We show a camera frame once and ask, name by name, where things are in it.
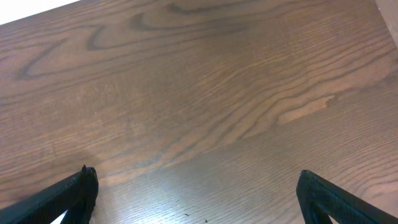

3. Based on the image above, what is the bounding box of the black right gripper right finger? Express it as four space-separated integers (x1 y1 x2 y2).
296 170 397 224

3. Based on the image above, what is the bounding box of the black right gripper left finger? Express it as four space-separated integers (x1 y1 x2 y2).
1 166 99 224

